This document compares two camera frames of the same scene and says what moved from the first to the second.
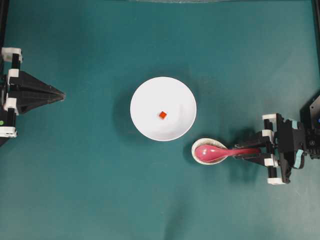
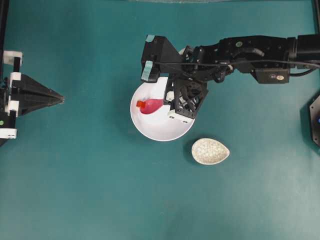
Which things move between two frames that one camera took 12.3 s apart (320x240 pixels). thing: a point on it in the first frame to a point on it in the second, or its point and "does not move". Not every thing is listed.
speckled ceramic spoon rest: [207, 141] does not move
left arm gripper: [27, 92] does not move
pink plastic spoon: [211, 154] to [151, 105]
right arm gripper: [288, 143] to [191, 86]
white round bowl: [166, 94] does not move
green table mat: [80, 169] does not move
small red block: [162, 114] to [141, 104]
